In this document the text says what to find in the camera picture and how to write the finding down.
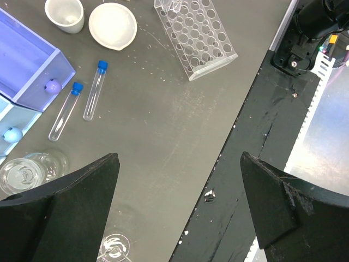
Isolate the clear glass dish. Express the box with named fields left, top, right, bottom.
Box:
left=97, top=233, right=131, bottom=262

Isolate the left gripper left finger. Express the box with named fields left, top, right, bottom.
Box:
left=1, top=153, right=119, bottom=261

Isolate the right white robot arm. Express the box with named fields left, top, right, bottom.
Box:
left=271, top=1, right=348, bottom=77

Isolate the white evaporating dish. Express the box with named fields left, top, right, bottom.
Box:
left=88, top=3, right=137, bottom=51

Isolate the purple right drawer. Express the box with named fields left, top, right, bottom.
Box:
left=1, top=10, right=76, bottom=112

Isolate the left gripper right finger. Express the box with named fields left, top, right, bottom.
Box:
left=240, top=152, right=348, bottom=261

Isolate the clear acrylic test tube rack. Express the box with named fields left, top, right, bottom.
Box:
left=153, top=0, right=238, bottom=81

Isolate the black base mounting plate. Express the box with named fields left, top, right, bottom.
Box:
left=170, top=57, right=320, bottom=261

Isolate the blue capped test tube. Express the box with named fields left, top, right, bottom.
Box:
left=48, top=82, right=83, bottom=142
left=83, top=61, right=108, bottom=121

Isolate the small white crucible cup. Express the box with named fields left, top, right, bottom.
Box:
left=44, top=0, right=85, bottom=34

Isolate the light blue middle drawer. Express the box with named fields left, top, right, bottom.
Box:
left=1, top=96, right=41, bottom=164

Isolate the white slotted cable duct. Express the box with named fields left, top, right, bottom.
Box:
left=239, top=50, right=336, bottom=262

